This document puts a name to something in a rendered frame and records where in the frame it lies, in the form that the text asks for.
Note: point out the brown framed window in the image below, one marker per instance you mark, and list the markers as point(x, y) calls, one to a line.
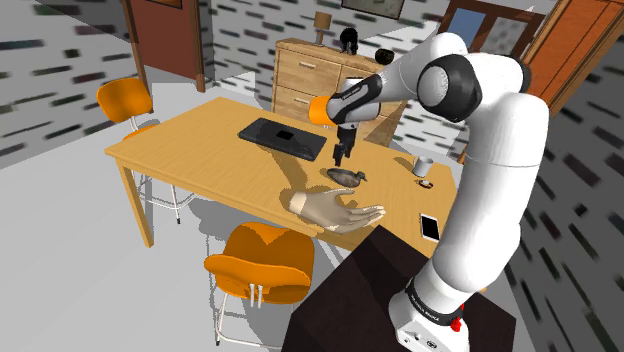
point(468, 27)

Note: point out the dark framed wall picture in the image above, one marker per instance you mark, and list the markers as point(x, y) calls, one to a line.
point(373, 7)

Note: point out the orange wooden door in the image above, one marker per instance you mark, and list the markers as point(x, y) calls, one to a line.
point(570, 48)

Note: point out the beige hand model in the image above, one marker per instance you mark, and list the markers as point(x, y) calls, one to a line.
point(336, 212)

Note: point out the small dark round watch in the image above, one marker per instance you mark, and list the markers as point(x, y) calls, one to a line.
point(425, 183)

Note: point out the orange chair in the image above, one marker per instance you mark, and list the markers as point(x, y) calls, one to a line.
point(318, 111)
point(124, 100)
point(263, 268)

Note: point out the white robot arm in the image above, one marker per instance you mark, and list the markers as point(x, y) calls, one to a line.
point(492, 146)

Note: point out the brown door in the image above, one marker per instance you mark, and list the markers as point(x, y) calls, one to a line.
point(163, 39)

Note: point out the dark robot stand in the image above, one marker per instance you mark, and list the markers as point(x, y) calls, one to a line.
point(351, 292)

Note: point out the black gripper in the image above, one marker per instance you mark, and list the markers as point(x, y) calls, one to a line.
point(347, 135)

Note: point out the wooden table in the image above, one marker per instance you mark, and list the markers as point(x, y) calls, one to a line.
point(204, 161)

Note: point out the white cup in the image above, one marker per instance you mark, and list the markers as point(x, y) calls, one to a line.
point(421, 166)

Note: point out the black closed laptop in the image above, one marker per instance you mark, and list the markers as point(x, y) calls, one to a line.
point(273, 139)

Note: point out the white phone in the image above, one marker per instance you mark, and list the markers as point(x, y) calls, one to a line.
point(430, 227)

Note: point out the wooden chest of drawers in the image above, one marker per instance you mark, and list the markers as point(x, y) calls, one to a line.
point(307, 73)

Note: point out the dark duck figure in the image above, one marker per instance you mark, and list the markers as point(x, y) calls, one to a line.
point(343, 176)

